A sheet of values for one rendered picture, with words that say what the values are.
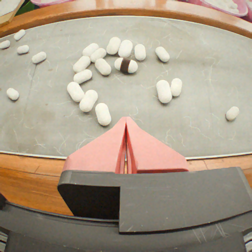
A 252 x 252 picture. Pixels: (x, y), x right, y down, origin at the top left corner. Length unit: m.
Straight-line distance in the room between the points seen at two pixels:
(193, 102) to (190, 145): 0.07
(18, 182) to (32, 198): 0.03
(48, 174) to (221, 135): 0.28
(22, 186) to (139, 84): 0.25
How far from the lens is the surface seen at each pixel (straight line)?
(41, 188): 0.25
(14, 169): 0.28
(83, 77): 0.27
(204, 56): 0.35
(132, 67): 0.26
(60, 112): 0.27
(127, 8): 0.37
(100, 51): 0.29
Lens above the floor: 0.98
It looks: 76 degrees down
